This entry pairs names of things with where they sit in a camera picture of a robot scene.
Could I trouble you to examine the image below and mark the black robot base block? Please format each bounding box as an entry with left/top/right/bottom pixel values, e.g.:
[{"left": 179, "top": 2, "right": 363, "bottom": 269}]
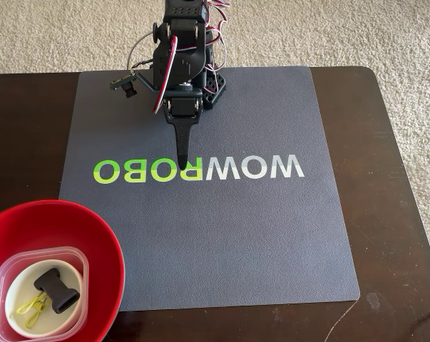
[{"left": 200, "top": 69, "right": 227, "bottom": 110}]

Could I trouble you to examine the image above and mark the large red bowl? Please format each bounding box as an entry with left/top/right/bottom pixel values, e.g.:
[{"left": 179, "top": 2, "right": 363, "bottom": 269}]
[{"left": 0, "top": 198, "right": 126, "bottom": 342}]

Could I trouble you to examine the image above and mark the clear square plastic container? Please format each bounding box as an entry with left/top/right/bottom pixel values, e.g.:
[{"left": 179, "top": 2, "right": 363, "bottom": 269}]
[{"left": 0, "top": 245, "right": 90, "bottom": 342}]

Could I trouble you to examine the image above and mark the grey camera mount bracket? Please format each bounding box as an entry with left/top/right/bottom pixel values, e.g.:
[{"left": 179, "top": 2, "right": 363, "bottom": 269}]
[{"left": 132, "top": 70, "right": 165, "bottom": 94}]

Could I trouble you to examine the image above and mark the small white ceramic bowl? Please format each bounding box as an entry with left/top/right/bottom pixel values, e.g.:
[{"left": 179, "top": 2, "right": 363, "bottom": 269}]
[{"left": 4, "top": 259, "right": 84, "bottom": 339}]

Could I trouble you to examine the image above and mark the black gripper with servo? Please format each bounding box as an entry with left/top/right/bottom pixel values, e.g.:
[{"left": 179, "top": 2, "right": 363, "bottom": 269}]
[{"left": 161, "top": 84, "right": 205, "bottom": 171}]

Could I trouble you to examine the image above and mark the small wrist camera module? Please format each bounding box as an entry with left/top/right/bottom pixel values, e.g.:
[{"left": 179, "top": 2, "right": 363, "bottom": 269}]
[{"left": 109, "top": 74, "right": 139, "bottom": 100}]

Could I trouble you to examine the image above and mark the grey mat with WOWROBO print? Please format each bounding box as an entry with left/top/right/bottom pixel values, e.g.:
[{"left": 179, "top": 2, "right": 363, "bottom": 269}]
[{"left": 58, "top": 66, "right": 361, "bottom": 313}]

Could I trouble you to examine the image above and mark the red and white ribbon cable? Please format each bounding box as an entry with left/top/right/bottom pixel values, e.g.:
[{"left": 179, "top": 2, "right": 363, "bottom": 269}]
[{"left": 152, "top": 34, "right": 179, "bottom": 114}]

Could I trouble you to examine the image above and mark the red white servo wire bundle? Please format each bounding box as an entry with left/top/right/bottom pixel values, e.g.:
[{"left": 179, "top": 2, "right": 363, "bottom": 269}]
[{"left": 203, "top": 0, "right": 233, "bottom": 72}]

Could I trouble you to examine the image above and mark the yellow wire clip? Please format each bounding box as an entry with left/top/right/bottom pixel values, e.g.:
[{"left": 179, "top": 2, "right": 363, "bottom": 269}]
[{"left": 16, "top": 291, "right": 52, "bottom": 327}]

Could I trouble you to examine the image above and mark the thin grey camera cable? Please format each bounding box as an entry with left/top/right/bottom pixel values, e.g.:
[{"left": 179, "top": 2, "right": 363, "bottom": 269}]
[{"left": 126, "top": 30, "right": 157, "bottom": 71}]

